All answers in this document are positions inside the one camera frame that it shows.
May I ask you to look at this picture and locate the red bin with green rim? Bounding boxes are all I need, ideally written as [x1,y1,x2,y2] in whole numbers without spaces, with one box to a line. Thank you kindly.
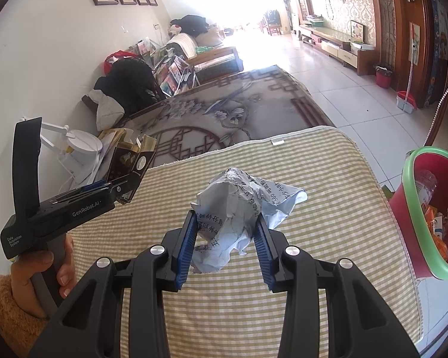
[387,146,448,281]

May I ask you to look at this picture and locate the white desk lamp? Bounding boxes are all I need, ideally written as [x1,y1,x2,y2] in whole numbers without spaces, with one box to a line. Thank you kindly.
[20,118,106,184]

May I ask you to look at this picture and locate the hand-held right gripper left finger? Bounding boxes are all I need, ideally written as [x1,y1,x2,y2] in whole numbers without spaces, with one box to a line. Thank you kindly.
[28,211,199,358]

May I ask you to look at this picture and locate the grey patterned tablecloth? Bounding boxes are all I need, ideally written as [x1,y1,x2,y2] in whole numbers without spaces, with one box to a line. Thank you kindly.
[128,63,337,169]

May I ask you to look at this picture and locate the blue printed door curtain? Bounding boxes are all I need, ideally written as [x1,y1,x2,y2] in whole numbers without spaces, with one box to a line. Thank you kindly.
[423,0,448,107]

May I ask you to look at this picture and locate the wooden sofa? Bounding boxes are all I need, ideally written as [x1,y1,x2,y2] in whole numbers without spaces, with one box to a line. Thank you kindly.
[165,31,244,83]

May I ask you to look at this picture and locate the small wooden chair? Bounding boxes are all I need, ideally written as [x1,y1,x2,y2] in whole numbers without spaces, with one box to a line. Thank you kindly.
[262,8,281,37]

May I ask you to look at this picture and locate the red bag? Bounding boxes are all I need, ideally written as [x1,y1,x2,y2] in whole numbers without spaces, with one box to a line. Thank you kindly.
[103,50,139,76]

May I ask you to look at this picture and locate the red dustpan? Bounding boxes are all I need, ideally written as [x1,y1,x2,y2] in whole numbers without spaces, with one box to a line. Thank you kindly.
[395,90,418,113]

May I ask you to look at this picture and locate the wall calendar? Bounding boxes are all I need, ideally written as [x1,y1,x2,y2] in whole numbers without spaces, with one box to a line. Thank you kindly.
[408,21,421,65]

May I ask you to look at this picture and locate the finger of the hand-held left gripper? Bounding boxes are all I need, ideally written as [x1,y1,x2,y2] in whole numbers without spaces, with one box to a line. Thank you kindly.
[108,172,143,206]
[53,180,113,203]

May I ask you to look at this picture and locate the white cloth bag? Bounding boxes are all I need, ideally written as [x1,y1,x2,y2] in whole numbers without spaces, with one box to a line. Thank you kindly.
[89,89,126,130]

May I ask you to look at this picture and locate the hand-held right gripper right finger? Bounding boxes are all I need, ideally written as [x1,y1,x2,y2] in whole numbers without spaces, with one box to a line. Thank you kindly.
[254,214,421,358]

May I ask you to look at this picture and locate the magazine rack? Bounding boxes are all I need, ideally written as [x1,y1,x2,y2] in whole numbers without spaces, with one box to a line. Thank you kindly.
[135,36,201,98]

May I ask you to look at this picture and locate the person's left hand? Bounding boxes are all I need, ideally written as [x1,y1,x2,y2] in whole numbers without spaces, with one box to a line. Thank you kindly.
[9,233,76,320]

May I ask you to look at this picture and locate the white printed paper bag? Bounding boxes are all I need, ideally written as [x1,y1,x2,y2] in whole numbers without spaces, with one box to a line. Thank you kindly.
[430,214,447,240]

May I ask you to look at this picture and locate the black jacket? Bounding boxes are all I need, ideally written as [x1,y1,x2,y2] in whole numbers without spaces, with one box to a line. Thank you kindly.
[93,59,162,115]

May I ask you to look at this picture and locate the wooden chair with jacket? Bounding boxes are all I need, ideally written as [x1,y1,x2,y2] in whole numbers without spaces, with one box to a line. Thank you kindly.
[81,92,98,117]

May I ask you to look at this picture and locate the white paper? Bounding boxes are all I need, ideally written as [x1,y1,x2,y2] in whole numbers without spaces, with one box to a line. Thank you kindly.
[190,167,309,275]

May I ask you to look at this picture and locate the framed star pattern picture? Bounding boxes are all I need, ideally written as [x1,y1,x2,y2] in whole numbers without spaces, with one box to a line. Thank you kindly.
[349,19,366,44]

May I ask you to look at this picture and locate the small red waste bin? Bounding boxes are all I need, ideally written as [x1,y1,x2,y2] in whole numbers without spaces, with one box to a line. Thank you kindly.
[372,64,394,89]

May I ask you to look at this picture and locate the television cabinet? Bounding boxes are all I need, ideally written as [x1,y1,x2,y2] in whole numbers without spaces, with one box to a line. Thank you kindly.
[298,23,380,78]

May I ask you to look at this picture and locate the white side table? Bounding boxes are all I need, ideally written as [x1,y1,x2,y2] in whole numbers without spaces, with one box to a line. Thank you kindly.
[414,268,448,344]

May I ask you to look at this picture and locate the black plush toy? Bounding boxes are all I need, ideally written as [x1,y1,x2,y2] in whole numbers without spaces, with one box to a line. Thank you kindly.
[167,14,210,37]

